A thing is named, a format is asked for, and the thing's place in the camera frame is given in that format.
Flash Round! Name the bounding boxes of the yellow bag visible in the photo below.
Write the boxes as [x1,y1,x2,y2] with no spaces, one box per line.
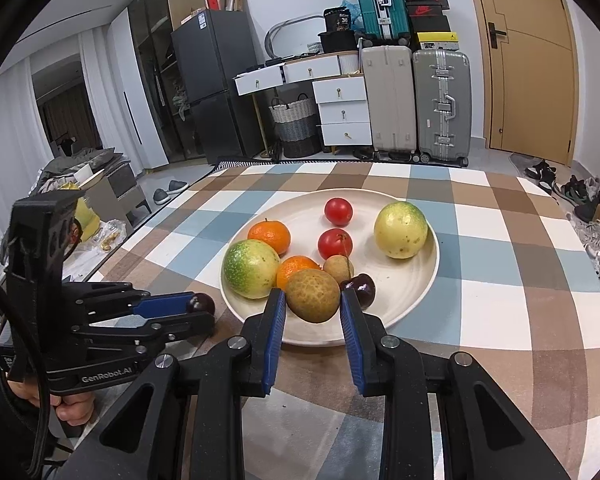
[75,195,102,241]

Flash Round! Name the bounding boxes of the dark grey fridge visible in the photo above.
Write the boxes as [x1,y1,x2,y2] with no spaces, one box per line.
[170,8,268,166]

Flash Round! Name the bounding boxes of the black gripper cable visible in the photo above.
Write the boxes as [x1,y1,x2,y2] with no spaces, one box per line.
[0,240,63,480]

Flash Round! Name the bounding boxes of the black sandals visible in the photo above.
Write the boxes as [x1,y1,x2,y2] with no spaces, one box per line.
[522,159,557,194]

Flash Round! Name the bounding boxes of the black round tub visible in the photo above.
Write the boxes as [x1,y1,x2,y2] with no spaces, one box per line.
[324,6,356,33]

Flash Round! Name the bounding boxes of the beige suitcase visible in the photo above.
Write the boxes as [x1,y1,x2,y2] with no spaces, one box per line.
[361,45,417,162]

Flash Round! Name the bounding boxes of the teal suitcase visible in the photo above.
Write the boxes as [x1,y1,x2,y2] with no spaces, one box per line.
[350,0,413,46]

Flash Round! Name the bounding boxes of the red cherry tomato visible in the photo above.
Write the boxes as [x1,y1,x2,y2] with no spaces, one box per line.
[317,228,354,260]
[324,197,354,227]

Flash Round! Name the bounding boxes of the dark cherry with stem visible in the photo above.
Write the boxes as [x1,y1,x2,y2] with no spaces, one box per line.
[340,232,377,310]

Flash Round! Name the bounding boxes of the blue plastic bag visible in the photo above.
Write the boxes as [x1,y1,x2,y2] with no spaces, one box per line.
[341,0,366,33]

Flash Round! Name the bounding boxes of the white wardrobe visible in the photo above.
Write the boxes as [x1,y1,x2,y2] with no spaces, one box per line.
[105,10,170,170]

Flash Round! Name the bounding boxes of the cream oval plate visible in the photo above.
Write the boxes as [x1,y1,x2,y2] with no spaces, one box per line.
[220,191,440,348]

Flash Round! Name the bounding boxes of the large orange tangerine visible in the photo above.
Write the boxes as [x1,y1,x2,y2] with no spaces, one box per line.
[276,255,322,291]

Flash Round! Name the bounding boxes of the pile of clothes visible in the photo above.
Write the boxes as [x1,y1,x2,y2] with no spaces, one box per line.
[35,147,131,196]

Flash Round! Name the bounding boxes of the dark purple plum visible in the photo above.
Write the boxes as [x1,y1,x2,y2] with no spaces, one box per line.
[186,292,216,317]

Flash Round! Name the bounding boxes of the green round passion fruit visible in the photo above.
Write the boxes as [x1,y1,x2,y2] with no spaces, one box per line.
[223,239,281,300]

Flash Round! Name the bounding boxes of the person's left hand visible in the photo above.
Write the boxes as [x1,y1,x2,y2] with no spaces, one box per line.
[7,380,96,427]

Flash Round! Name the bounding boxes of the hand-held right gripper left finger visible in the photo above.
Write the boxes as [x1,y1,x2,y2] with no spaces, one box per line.
[62,288,287,480]

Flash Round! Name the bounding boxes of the small orange tangerine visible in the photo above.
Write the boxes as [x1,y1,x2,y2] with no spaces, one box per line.
[247,219,291,256]

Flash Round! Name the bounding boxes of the gold wrapped snacks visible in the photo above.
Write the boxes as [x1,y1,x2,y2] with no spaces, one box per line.
[97,220,126,252]

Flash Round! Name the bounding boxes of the checkered tablecloth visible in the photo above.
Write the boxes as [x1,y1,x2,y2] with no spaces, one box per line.
[87,161,600,480]

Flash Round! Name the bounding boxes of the wooden door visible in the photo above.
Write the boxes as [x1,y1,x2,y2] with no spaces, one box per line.
[462,0,581,166]

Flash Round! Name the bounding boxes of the grey white woven basket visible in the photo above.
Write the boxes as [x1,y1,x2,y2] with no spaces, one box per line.
[269,94,322,159]

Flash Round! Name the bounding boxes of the yellow round passion fruit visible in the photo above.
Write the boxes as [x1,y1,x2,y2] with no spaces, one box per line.
[373,201,429,260]

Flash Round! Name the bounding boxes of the brown cardboard box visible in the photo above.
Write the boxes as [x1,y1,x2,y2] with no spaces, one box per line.
[82,167,147,226]

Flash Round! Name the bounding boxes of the glass door cabinet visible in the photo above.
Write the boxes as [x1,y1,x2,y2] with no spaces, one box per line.
[127,0,206,166]

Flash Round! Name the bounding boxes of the red black shoe box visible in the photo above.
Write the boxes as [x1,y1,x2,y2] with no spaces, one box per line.
[410,4,451,20]

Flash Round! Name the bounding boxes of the small brown longan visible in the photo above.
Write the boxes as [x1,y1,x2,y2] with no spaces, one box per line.
[322,255,354,284]

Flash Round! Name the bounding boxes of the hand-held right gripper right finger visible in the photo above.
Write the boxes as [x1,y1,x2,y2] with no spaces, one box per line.
[340,288,573,480]

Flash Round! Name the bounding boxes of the white drawer dresser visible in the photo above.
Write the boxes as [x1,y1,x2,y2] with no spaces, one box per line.
[233,52,373,156]

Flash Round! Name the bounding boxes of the person's left forearm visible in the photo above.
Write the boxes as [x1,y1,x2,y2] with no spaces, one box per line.
[0,370,46,480]

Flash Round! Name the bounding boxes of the black door handle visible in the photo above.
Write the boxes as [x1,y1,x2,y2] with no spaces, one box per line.
[487,22,508,51]

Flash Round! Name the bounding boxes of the grey door mat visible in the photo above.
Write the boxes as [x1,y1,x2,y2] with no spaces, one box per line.
[509,152,546,168]

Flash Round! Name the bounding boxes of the white curtain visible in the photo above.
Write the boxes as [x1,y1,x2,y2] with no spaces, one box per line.
[0,55,48,256]

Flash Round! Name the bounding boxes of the black hat box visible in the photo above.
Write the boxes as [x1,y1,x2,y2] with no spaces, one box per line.
[317,31,357,54]

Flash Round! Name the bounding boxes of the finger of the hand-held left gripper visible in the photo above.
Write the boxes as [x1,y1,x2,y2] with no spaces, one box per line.
[132,311,216,345]
[130,291,197,319]

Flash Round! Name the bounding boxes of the yellow shoe box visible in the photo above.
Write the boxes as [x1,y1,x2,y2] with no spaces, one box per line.
[416,31,460,52]

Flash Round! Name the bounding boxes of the silver suitcase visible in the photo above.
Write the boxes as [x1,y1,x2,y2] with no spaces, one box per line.
[412,49,473,167]

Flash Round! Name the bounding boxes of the large brown longan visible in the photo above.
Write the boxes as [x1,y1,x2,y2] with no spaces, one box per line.
[285,268,342,324]

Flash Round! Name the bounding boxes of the silver curved rail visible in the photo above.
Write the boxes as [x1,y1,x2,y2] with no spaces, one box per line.
[265,16,326,58]

